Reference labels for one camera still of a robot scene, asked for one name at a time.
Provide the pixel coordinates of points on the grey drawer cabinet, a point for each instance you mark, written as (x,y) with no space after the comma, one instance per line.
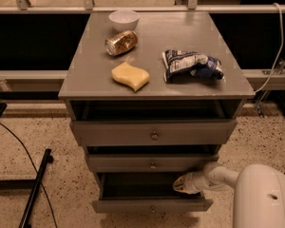
(91,94)

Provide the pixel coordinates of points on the black stand leg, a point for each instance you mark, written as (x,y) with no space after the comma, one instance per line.
(33,186)

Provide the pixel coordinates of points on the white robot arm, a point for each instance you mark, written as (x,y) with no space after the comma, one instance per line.
(259,192)

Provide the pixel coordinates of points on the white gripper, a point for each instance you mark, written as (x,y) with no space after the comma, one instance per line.
(193,182)

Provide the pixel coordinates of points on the grey middle drawer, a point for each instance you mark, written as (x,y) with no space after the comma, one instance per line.
(113,163)

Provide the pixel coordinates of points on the golden soda can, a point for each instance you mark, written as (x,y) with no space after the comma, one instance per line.
(121,42)

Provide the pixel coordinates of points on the blue white chip bag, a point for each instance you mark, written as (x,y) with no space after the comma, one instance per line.
(196,64)

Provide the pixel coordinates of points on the yellow sponge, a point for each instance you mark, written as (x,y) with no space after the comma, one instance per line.
(129,75)

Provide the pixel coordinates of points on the grey bottom drawer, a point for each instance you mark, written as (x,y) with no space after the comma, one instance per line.
(145,193)

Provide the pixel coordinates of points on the grey drawer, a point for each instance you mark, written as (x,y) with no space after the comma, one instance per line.
(113,163)
(131,133)
(145,193)

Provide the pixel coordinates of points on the grey top drawer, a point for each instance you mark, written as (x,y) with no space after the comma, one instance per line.
(131,133)

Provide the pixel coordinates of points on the white bowl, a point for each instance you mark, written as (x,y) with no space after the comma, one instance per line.
(122,20)

